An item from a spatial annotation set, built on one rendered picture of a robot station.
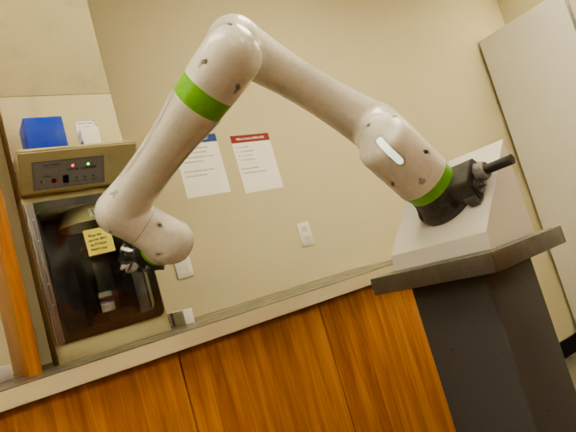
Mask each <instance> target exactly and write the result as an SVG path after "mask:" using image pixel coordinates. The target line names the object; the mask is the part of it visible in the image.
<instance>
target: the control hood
mask: <svg viewBox="0 0 576 432"><path fill-rule="evenodd" d="M135 152H136V141H135V140H129V141H110V142H100V143H90V144H80V145H71V146H60V147H42V148H32V149H22V150H17V151H16V152H15V159H14V163H13V167H14V171H15V178H16V182H17V185H18V190H19V193H20V197H21V198H23V197H29V196H36V195H48V194H54V193H61V192H67V191H73V190H80V189H91V188H98V187H104V186H111V184H112V183H113V182H114V181H115V180H116V178H117V177H118V176H119V174H120V173H121V172H122V170H123V169H124V168H125V166H126V165H127V164H128V162H129V161H130V160H131V159H132V157H133V156H134V154H135ZM101 155H104V174H105V181H104V182H101V183H89V184H82V185H76V186H68V187H62V188H55V189H43V190H36V191H33V173H32V163H34V162H43V161H52V160H60V159H76V158H85V157H92V156H101Z"/></svg>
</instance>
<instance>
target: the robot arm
mask: <svg viewBox="0 0 576 432"><path fill-rule="evenodd" d="M251 82H254V83H256V84H258V85H260V86H262V87H264V88H266V89H268V90H270V91H272V92H274V93H276V94H278V95H280V96H282V97H283V98H285V99H288V100H290V102H292V103H294V104H296V105H298V106H300V107H301V108H303V109H304V110H306V111H308V112H309V113H311V114H312V115H314V116H316V117H318V118H319V119H320V120H322V121H323V122H324V123H326V124H328V125H329V126H330V127H332V128H333V129H335V130H336V131H338V132H339V133H340V134H342V135H343V136H344V137H345V138H347V139H348V140H349V141H351V142H352V143H353V144H354V145H356V146H357V148H358V150H359V155H360V159H361V160H362V162H363V164H364V165H365V166H366V167H367V168H368V169H370V170H371V171H372V172H373V173H374V174H375V175H376V176H377V177H378V178H380V180H382V182H384V183H385V184H386V185H387V186H388V187H389V188H390V189H392V190H393V191H394V192H395V193H396V194H398V195H399V196H400V197H401V198H402V199H404V200H405V201H408V202H410V203H411V204H412V205H413V206H414V207H415V208H416V210H417V213H418V217H419V218H420V220H422V222H424V223H425V224H426V225H430V226H438V225H443V224H446V223H447V222H449V221H450V220H452V219H454V218H455V217H456V216H458V215H459V214H460V213H461V212H462V211H463V210H464V209H465V207H466V206H467V205H469V206H471V207H476V206H478V205H481V200H482V198H483V192H484V186H486V185H487V183H486V182H485V180H488V179H489V178H490V177H491V175H492V172H494V171H498V170H500V169H503V168H505V167H508V166H510V165H513V164H515V158H514V156H513V155H512V154H509V155H507V156H505V157H502V158H500V159H497V160H495V161H492V162H490V163H486V162H485V161H479V162H476V161H475V160H474V159H468V160H466V161H465V162H462V163H460V164H458V165H455V166H453V167H450V166H449V165H448V163H447V162H446V160H445V159H444V158H443V157H442V156H441V155H440V154H439V153H438V152H437V151H436V150H435V149H434V148H433V147H432V146H431V145H430V144H429V143H428V142H427V141H426V140H425V139H424V138H422V136H420V134H418V132H416V130H414V128H412V126H411V125H410V124H409V123H408V122H407V121H406V120H405V119H404V118H403V117H402V116H401V115H400V114H399V113H398V112H397V110H395V109H394V108H393V107H392V106H390V105H388V104H385V103H383V102H381V101H379V100H377V99H373V98H371V97H370V96H368V95H366V94H364V93H360V92H358V91H357V90H355V89H353V88H351V87H348V86H347V85H346V84H344V83H342V82H340V81H337V80H336V79H334V78H332V77H331V76H330V75H327V74H325V73H324V72H322V71H320V70H319V69H317V68H316V67H314V66H313V65H311V64H310V63H307V62H306V61H304V60H303V59H302V58H300V57H299V56H297V55H296V54H295V53H293V52H292V51H290V50H288V49H287V48H286V47H284V46H283V45H282V44H280V43H279V42H278V41H277V40H275V39H274V38H272V37H271V36H270V35H269V34H267V33H266V32H264V31H263V30H262V29H261V28H259V27H258V26H257V25H256V24H254V22H252V20H250V19H249V18H247V17H246V16H243V15H239V14H228V15H222V16H220V18H218V19H217V20H216V21H215V22H214V23H213V24H212V25H211V26H210V28H209V30H208V32H207V36H206V37H205V38H204V40H203V41H202V42H201V44H200V46H199V47H198V49H197V50H196V52H195V54H194V56H192V58H191V59H190V61H189V63H188V65H187V66H186V68H185V70H184V71H183V73H182V74H181V76H180V78H179V80H178V81H177V84H176V86H173V87H172V88H171V90H170V92H169V95H168V97H167V99H166V101H165V103H164V105H163V107H162V109H161V111H160V113H159V115H158V116H157V118H156V120H155V122H154V124H153V126H152V128H151V129H150V130H149V132H148V134H147V136H146V138H145V139H144V141H143V142H142V144H141V145H140V146H139V148H138V149H137V151H136V152H135V154H134V156H133V157H132V159H131V160H130V161H129V162H128V164H127V165H126V166H125V168H124V169H123V170H122V172H121V173H120V174H119V176H118V177H117V178H116V180H115V181H114V182H113V183H112V184H111V186H110V187H109V188H108V189H107V190H106V191H105V192H104V193H103V194H102V195H101V196H100V198H98V200H97V202H96V204H95V208H94V216H95V219H96V221H97V223H98V225H99V227H100V228H101V229H102V230H103V231H105V232H107V233H109V234H111V235H113V236H115V237H118V238H120V239H122V240H124V241H125V242H127V243H130V244H132V245H134V247H131V248H130V249H129V247H128V246H127V245H126V244H124V243H122V246H121V248H120V250H119V254H120V256H119V258H118V261H120V262H121V264H122V266H121V268H120V270H124V269H125V268H126V267H128V266H129V264H130V263H132V262H134V266H133V268H132V270H131V272H130V273H132V272H134V271H135V270H136V272H138V273H140V272H141V270H142V269H144V271H145V272H152V271H156V270H164V269H165V265H172V264H177V263H179V262H181V261H183V260H184V259H186V258H187V257H188V256H189V254H190V252H191V250H192V248H193V245H194V236H193V233H192V231H191V230H190V228H189V226H188V225H187V224H186V223H184V222H183V221H182V220H180V219H177V218H175V217H173V216H171V215H170V214H168V213H165V212H163V211H161V210H159V209H158V208H156V207H154V206H153V203H154V202H155V200H156V199H157V198H158V197H159V195H160V193H161V192H162V190H163V189H164V187H165V186H166V184H168V182H169V181H170V180H171V178H172V177H173V175H174V174H175V173H176V171H177V170H178V168H179V167H180V166H181V165H182V163H183V162H184V161H185V160H186V158H188V156H189V155H190V154H191V153H192V152H193V151H194V150H195V149H196V147H197V146H198V145H199V144H200V143H201V142H202V141H203V140H204V139H205V138H206V137H207V135H208V134H209V133H210V132H211V131H212V130H213V129H214V128H215V127H216V126H217V125H218V124H219V123H220V122H221V121H222V120H221V118H222V117H223V116H224V115H225V114H226V112H228V110H230V108H231V107H232V106H233V105H234V103H235V102H236V101H237V100H238V98H239V97H240V96H241V95H242V93H243V92H244V91H245V89H246V88H247V87H248V86H249V84H250V83H251Z"/></svg>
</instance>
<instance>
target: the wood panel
mask: <svg viewBox="0 0 576 432"><path fill-rule="evenodd" d="M0 313H1V317H2V321H3V328H4V332H5V336H6V340H7V345H8V348H9V355H10V360H11V363H12V368H13V371H14V374H16V375H25V376H33V375H37V374H41V373H43V370H42V365H41V362H40V358H39V351H38V346H37V343H36V339H35V335H34V331H33V324H32V321H31V316H30V313H29V309H28V305H27V298H26V294H25V291H24V286H23V283H22V278H21V272H20V268H19V264H18V260H17V256H16V252H15V246H14V242H13V238H12V234H11V230H10V226H9V219H8V215H7V211H6V207H5V204H4V199H3V192H2V189H1V185H0Z"/></svg>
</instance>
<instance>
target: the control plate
mask: <svg viewBox="0 0 576 432"><path fill-rule="evenodd" d="M87 162H89V163H90V165H87ZM72 164H74V165H75V166H74V167H71V165H72ZM32 173H33V191H36V190H43V189H55V188H62V187H68V186H76V185H82V184H89V183H101V182H104V181H105V174H104V155H101V156H92V157H85V158H76V159H60V160H52V161H43V162H34V163H32ZM92 174H95V176H94V177H93V176H92ZM65 175H69V183H63V176H65ZM84 175H87V176H86V177H83V176H84ZM75 176H78V178H75ZM52 178H56V180H57V181H56V182H55V183H52V182H51V180H52ZM41 180H43V181H44V183H40V181H41Z"/></svg>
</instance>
